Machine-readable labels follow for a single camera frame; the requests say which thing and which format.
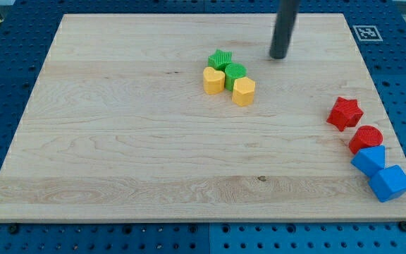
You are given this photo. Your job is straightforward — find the yellow hexagon block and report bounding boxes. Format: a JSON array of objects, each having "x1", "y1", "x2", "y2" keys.
[{"x1": 232, "y1": 77, "x2": 256, "y2": 107}]

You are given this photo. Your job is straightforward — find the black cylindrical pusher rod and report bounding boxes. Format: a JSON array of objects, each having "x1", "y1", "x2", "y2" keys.
[{"x1": 269, "y1": 0, "x2": 301, "y2": 59}]

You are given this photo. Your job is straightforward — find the white fiducial marker tag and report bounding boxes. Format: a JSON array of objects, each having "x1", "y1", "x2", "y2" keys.
[{"x1": 353, "y1": 25, "x2": 383, "y2": 42}]

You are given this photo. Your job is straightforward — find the yellow heart block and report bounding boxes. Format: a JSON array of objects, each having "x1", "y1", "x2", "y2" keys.
[{"x1": 203, "y1": 66, "x2": 226, "y2": 95}]

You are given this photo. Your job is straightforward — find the blue triangle block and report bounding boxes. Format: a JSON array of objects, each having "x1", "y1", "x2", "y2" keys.
[{"x1": 351, "y1": 145, "x2": 386, "y2": 177}]

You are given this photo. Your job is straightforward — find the red cylinder block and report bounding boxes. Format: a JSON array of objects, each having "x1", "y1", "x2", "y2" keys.
[{"x1": 348, "y1": 126, "x2": 383, "y2": 154}]

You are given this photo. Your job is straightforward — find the red star block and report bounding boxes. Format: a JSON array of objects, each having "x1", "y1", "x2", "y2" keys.
[{"x1": 326, "y1": 97, "x2": 364, "y2": 131}]

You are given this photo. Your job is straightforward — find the green cylinder block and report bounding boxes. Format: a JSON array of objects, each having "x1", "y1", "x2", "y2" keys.
[{"x1": 225, "y1": 63, "x2": 247, "y2": 91}]

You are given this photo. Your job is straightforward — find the blue cube block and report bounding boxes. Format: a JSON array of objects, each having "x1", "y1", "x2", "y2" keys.
[{"x1": 368, "y1": 165, "x2": 406, "y2": 202}]

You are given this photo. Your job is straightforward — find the green star block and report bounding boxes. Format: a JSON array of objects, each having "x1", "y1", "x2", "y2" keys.
[{"x1": 207, "y1": 49, "x2": 232, "y2": 71}]

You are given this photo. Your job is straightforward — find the light wooden board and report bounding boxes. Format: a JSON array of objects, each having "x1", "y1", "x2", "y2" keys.
[{"x1": 0, "y1": 13, "x2": 406, "y2": 224}]

